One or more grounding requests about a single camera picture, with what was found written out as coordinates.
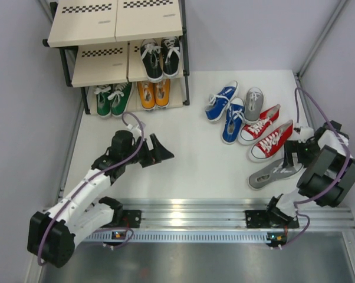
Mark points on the red sneaker lower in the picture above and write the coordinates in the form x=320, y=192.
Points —
x=267, y=147

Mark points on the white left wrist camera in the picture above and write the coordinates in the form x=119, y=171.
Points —
x=136, y=130

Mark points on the orange sneaker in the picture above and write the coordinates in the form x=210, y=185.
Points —
x=147, y=95
x=162, y=93

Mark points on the green sneaker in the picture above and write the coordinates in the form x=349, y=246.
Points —
x=120, y=98
x=102, y=93

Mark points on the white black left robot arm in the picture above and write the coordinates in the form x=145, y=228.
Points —
x=54, y=235

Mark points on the red sneaker upper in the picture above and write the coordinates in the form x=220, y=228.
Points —
x=252, y=133

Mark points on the beige black shoe shelf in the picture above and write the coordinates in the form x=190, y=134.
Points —
x=99, y=44

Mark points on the grey slotted cable duct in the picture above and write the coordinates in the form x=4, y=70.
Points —
x=139, y=236

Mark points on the red sneaker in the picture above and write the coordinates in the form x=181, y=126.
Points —
x=252, y=133
x=267, y=147

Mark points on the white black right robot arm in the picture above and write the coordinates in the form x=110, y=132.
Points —
x=328, y=173

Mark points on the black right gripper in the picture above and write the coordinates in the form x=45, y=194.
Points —
x=291, y=147

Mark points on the aluminium mounting rail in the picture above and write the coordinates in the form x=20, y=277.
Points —
x=226, y=214

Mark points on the blue sneaker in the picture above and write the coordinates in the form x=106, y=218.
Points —
x=220, y=102
x=234, y=121

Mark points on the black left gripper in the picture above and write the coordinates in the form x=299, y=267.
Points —
x=156, y=155

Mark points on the black sneaker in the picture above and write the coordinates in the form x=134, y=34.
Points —
x=150, y=57
x=171, y=52

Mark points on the grey sneaker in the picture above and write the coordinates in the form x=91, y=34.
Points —
x=253, y=105
x=273, y=172

